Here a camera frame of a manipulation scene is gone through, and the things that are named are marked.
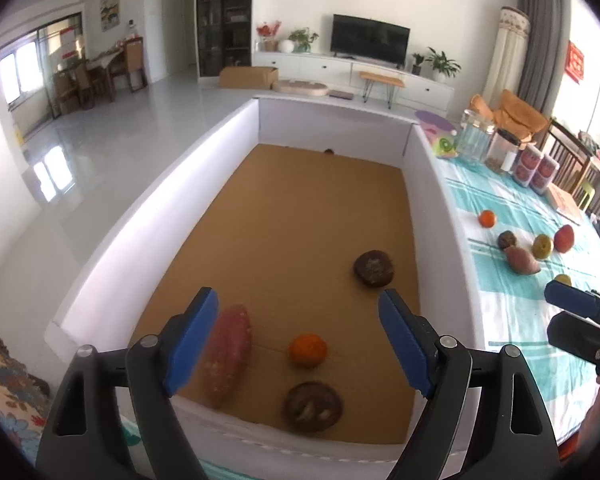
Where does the covered standing air conditioner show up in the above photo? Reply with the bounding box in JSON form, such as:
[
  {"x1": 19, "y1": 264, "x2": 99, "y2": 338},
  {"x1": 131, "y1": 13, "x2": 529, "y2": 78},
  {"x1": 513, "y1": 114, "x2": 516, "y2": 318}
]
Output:
[{"x1": 482, "y1": 6, "x2": 532, "y2": 106}]

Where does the framed wall painting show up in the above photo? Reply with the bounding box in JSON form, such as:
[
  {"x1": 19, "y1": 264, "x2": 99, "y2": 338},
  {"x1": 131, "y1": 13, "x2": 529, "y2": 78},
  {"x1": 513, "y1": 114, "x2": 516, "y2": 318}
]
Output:
[{"x1": 100, "y1": 0, "x2": 121, "y2": 31}]

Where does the orange armchair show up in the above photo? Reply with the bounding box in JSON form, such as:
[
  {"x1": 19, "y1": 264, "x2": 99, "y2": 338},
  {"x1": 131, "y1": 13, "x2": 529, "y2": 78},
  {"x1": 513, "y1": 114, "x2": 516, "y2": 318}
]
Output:
[{"x1": 469, "y1": 89, "x2": 551, "y2": 143}]

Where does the fruit print pouch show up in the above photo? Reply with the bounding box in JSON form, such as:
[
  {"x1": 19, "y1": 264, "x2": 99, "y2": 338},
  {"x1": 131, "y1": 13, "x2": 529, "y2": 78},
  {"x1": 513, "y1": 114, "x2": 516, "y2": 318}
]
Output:
[{"x1": 414, "y1": 110, "x2": 458, "y2": 158}]

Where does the small sweet potato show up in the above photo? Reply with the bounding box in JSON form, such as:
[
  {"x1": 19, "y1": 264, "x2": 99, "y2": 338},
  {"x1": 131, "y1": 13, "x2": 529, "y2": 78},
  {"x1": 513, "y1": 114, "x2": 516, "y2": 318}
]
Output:
[{"x1": 504, "y1": 245, "x2": 542, "y2": 276}]

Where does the person's red clothing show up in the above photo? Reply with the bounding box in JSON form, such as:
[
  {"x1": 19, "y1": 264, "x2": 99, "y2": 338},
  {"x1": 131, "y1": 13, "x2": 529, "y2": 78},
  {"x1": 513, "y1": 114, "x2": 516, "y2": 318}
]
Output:
[{"x1": 557, "y1": 430, "x2": 586, "y2": 461}]

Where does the orange book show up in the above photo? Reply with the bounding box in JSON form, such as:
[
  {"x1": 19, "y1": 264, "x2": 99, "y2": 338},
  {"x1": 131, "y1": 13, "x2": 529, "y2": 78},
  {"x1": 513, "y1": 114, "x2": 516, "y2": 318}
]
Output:
[{"x1": 545, "y1": 184, "x2": 586, "y2": 226}]

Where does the wooden slatted chair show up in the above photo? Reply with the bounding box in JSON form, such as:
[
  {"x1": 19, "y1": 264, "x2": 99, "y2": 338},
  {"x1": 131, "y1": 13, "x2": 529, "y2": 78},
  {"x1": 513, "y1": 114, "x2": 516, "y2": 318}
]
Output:
[{"x1": 540, "y1": 119, "x2": 593, "y2": 196}]

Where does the green stool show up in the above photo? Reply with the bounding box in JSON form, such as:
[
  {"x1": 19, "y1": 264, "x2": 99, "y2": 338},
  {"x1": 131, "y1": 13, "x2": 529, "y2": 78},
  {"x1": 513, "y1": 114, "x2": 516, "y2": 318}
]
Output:
[{"x1": 575, "y1": 182, "x2": 596, "y2": 213}]

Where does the wooden dining chair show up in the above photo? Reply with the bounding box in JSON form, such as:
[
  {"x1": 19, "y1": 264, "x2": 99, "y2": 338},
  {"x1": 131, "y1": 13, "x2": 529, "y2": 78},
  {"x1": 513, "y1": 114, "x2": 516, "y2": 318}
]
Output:
[
  {"x1": 124, "y1": 37, "x2": 148, "y2": 93},
  {"x1": 52, "y1": 62, "x2": 93, "y2": 111}
]

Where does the large sweet potato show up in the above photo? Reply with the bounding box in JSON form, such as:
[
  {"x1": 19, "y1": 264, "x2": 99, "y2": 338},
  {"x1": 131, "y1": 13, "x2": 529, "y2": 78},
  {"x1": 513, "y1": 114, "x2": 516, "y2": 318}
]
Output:
[{"x1": 200, "y1": 304, "x2": 253, "y2": 408}]

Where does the red apple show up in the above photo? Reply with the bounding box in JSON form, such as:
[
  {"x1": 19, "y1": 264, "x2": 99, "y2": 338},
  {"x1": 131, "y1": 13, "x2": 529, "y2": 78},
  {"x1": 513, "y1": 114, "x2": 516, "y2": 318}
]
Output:
[{"x1": 553, "y1": 224, "x2": 575, "y2": 254}]

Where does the red flower bouquet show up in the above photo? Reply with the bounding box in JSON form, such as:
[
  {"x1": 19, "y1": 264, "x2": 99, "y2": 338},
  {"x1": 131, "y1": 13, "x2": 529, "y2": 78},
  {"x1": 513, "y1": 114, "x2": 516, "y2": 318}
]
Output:
[{"x1": 256, "y1": 21, "x2": 282, "y2": 52}]

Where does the black television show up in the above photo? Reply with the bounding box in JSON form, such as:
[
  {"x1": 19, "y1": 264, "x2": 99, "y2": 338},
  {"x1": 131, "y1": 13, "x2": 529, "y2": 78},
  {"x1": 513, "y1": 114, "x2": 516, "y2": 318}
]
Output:
[{"x1": 331, "y1": 14, "x2": 411, "y2": 65}]

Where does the wooden bench with metal legs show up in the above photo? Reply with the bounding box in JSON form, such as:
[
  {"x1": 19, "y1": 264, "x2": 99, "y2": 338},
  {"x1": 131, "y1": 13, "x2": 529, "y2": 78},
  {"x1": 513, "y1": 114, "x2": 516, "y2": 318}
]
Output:
[{"x1": 359, "y1": 71, "x2": 406, "y2": 108}]

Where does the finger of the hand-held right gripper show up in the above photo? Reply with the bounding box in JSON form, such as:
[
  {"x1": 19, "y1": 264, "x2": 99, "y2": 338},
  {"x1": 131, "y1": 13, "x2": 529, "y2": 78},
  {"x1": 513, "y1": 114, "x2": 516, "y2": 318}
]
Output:
[
  {"x1": 545, "y1": 280, "x2": 600, "y2": 333},
  {"x1": 547, "y1": 311, "x2": 600, "y2": 377}
]

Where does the clear glass jar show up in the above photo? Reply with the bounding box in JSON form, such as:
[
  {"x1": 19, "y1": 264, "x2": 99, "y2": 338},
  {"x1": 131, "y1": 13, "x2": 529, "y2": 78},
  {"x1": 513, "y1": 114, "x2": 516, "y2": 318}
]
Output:
[{"x1": 455, "y1": 109, "x2": 496, "y2": 165}]

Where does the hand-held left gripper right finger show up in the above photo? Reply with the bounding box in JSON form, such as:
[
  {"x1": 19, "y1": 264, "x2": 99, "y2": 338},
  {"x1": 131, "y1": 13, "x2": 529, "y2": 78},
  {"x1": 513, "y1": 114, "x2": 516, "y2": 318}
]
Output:
[{"x1": 377, "y1": 287, "x2": 561, "y2": 480}]

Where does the floral blanket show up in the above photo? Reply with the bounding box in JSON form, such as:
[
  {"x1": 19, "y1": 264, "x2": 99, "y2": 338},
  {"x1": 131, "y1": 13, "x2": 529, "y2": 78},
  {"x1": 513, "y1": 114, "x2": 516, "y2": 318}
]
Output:
[{"x1": 0, "y1": 322, "x2": 53, "y2": 466}]

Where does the grey curtain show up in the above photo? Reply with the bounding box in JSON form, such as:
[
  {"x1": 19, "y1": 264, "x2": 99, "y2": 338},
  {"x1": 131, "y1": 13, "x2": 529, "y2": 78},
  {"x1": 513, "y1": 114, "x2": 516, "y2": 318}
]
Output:
[{"x1": 517, "y1": 0, "x2": 572, "y2": 116}]

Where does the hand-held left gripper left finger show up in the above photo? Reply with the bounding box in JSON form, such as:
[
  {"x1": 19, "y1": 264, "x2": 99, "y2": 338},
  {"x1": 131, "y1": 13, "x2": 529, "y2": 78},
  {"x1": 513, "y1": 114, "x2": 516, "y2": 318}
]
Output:
[{"x1": 35, "y1": 287, "x2": 221, "y2": 480}]

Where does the leafy potted plant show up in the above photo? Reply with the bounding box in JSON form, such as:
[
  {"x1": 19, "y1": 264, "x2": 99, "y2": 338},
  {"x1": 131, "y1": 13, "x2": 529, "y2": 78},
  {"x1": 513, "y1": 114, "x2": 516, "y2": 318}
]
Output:
[{"x1": 288, "y1": 27, "x2": 320, "y2": 54}]

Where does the red wall hanging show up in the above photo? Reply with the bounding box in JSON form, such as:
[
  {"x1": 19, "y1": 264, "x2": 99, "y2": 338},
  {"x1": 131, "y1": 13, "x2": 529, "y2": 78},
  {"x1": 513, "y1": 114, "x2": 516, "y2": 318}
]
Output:
[{"x1": 566, "y1": 40, "x2": 586, "y2": 82}]

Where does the dark glass cabinet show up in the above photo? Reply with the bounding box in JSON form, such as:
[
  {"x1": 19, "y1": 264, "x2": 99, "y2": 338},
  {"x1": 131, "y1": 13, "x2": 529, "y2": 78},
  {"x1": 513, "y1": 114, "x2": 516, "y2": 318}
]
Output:
[{"x1": 196, "y1": 0, "x2": 255, "y2": 78}]

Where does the white television cabinet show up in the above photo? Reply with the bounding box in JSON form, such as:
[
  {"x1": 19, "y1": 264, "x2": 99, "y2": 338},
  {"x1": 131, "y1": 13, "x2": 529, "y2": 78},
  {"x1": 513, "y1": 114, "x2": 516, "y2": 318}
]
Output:
[{"x1": 252, "y1": 50, "x2": 456, "y2": 111}]

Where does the large green potted plant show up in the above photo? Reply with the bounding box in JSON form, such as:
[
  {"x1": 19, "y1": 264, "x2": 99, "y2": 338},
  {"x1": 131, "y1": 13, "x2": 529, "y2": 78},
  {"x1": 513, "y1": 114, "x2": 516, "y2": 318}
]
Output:
[{"x1": 426, "y1": 47, "x2": 462, "y2": 83}]

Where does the brown wrinkled round fruit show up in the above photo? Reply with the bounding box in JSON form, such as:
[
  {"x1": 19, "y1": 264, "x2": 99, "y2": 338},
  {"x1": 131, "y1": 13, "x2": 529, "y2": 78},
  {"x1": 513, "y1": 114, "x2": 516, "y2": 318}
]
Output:
[
  {"x1": 283, "y1": 381, "x2": 343, "y2": 432},
  {"x1": 353, "y1": 251, "x2": 395, "y2": 288}
]

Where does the white box with cardboard bottom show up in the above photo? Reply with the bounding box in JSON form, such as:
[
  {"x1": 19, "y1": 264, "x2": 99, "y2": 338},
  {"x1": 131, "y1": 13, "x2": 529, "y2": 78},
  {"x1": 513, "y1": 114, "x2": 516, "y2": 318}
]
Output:
[{"x1": 52, "y1": 96, "x2": 491, "y2": 461}]

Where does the white door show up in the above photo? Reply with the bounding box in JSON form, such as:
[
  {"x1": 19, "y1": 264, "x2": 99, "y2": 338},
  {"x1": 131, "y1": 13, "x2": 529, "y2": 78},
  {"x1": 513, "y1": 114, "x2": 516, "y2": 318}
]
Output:
[{"x1": 161, "y1": 0, "x2": 187, "y2": 77}]

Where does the wooden dining table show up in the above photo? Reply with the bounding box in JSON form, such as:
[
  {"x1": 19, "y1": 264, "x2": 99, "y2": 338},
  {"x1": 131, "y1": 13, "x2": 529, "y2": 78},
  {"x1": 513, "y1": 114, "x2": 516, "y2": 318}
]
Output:
[{"x1": 86, "y1": 52, "x2": 126, "y2": 103}]

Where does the dark-lidded glass jar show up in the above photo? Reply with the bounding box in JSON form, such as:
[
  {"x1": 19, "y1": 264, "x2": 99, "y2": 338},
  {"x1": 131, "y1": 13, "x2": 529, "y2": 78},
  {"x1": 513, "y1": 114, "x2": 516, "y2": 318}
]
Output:
[{"x1": 484, "y1": 129, "x2": 522, "y2": 176}]

